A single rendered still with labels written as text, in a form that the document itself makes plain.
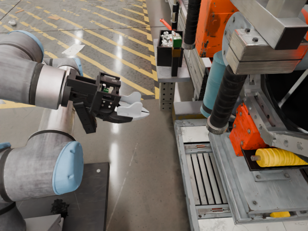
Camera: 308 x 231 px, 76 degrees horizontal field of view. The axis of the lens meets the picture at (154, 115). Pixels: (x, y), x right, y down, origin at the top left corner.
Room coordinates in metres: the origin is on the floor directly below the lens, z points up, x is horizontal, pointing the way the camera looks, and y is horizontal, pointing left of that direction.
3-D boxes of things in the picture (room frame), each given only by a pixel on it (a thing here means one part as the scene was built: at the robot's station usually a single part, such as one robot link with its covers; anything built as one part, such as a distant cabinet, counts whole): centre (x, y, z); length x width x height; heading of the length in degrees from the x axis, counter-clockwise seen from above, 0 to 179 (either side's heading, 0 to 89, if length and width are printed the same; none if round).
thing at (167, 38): (1.03, -0.09, 0.51); 0.20 x 0.14 x 0.13; 174
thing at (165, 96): (1.08, -0.09, 0.21); 0.10 x 0.10 x 0.42; 3
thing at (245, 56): (0.27, -0.16, 0.93); 0.09 x 0.05 x 0.05; 93
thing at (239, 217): (0.49, -0.53, 0.13); 0.50 x 0.36 x 0.10; 3
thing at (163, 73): (1.05, -0.09, 0.44); 0.43 x 0.17 x 0.03; 3
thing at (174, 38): (0.85, -0.10, 0.64); 0.04 x 0.04 x 0.04; 3
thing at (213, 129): (0.27, -0.13, 0.83); 0.04 x 0.04 x 0.16
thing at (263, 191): (0.46, -0.53, 0.32); 0.40 x 0.30 x 0.28; 3
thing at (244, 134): (0.45, -0.40, 0.48); 0.16 x 0.12 x 0.17; 93
